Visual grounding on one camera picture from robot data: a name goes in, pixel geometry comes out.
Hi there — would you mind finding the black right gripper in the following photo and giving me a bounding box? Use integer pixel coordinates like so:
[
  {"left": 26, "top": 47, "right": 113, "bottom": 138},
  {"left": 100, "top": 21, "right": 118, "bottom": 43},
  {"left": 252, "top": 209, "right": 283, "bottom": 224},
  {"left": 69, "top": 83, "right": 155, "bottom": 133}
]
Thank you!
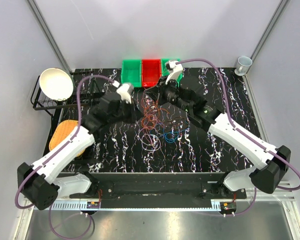
[{"left": 144, "top": 75, "right": 192, "bottom": 114}]

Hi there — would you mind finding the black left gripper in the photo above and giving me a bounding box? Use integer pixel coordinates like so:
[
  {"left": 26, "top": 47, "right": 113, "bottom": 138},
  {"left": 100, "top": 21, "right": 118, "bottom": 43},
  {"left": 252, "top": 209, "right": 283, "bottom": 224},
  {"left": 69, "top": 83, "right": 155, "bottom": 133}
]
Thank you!
[{"left": 109, "top": 98, "right": 145, "bottom": 125}]

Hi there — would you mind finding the white cable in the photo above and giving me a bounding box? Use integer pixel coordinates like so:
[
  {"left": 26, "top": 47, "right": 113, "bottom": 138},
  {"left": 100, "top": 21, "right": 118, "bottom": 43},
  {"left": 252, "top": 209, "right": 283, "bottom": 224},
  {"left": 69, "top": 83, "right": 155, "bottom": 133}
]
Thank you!
[{"left": 139, "top": 127, "right": 161, "bottom": 151}]

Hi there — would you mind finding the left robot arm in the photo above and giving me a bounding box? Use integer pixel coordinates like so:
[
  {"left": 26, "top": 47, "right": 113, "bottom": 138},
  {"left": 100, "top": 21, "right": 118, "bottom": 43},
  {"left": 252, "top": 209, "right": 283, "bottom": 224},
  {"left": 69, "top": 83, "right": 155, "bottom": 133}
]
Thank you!
[{"left": 17, "top": 86, "right": 140, "bottom": 210}]

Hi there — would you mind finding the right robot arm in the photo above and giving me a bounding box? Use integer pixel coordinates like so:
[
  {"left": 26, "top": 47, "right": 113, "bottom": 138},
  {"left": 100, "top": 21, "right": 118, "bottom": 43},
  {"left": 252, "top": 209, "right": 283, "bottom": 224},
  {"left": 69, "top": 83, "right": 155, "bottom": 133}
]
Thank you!
[{"left": 145, "top": 76, "right": 291, "bottom": 199}]

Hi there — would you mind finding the right green plastic bin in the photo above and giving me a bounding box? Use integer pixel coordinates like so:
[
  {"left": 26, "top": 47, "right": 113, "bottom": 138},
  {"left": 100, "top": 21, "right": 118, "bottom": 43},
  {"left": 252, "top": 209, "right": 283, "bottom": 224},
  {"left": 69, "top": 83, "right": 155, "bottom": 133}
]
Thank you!
[{"left": 161, "top": 58, "right": 184, "bottom": 84}]

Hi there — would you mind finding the green plastic bin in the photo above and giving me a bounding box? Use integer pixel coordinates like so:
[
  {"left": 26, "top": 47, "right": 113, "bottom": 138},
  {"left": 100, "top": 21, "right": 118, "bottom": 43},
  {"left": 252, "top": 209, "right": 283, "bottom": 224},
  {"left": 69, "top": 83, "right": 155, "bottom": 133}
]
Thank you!
[
  {"left": 161, "top": 58, "right": 184, "bottom": 84},
  {"left": 121, "top": 59, "right": 142, "bottom": 88}
]

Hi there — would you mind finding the red plastic bin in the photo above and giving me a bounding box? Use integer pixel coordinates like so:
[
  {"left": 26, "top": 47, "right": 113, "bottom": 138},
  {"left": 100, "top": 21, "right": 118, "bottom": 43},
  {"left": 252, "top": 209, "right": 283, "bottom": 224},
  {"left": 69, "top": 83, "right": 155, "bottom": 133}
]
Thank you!
[{"left": 141, "top": 59, "right": 162, "bottom": 88}]

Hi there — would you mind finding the left green plastic bin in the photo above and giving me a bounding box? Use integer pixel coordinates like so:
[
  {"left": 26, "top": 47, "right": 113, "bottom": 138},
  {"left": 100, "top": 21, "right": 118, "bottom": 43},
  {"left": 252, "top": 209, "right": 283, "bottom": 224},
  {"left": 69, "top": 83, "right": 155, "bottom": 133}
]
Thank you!
[{"left": 121, "top": 59, "right": 142, "bottom": 88}]

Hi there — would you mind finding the white bowl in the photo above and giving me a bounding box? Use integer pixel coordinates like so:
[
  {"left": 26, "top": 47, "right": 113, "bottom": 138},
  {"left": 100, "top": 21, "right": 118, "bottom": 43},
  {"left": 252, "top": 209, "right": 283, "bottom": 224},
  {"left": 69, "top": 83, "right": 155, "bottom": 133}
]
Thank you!
[{"left": 39, "top": 68, "right": 74, "bottom": 101}]

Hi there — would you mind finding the white mug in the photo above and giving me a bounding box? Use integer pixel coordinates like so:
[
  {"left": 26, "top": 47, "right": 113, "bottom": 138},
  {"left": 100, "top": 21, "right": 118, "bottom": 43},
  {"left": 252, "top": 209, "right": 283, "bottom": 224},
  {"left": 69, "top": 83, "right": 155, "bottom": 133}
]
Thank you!
[{"left": 234, "top": 56, "right": 253, "bottom": 76}]

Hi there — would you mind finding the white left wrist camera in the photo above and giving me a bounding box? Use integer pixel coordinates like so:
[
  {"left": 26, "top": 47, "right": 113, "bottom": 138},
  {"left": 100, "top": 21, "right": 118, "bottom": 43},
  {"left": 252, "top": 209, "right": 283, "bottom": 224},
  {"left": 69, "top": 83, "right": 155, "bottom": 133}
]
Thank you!
[{"left": 116, "top": 82, "right": 134, "bottom": 104}]

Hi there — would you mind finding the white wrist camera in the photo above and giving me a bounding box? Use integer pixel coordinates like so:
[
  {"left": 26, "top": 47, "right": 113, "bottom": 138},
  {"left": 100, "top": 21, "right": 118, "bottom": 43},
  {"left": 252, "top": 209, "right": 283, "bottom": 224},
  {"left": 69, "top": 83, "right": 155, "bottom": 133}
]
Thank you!
[
  {"left": 116, "top": 82, "right": 134, "bottom": 104},
  {"left": 165, "top": 60, "right": 184, "bottom": 85}
]

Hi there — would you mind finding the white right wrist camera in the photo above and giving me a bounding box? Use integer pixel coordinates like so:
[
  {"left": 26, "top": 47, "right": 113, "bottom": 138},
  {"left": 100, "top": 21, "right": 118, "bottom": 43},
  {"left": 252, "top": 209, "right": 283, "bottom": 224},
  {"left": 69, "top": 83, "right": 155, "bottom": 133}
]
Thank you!
[{"left": 165, "top": 60, "right": 184, "bottom": 85}]

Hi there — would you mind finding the black wire dish rack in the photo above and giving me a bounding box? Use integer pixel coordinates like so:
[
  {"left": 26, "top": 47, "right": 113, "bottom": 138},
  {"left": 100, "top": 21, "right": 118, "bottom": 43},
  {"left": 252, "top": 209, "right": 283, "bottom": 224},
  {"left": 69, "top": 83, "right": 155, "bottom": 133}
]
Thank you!
[{"left": 30, "top": 69, "right": 110, "bottom": 166}]

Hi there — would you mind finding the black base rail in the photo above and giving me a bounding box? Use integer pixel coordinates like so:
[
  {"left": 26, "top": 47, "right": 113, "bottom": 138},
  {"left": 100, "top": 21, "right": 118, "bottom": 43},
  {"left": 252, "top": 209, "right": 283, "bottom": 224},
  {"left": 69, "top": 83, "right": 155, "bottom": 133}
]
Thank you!
[{"left": 69, "top": 172, "right": 248, "bottom": 208}]

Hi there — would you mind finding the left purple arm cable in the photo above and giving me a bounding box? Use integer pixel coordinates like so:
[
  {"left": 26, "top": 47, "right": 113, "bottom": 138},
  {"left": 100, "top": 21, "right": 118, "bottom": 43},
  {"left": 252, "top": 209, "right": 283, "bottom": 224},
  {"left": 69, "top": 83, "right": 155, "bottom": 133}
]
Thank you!
[{"left": 14, "top": 74, "right": 121, "bottom": 238}]

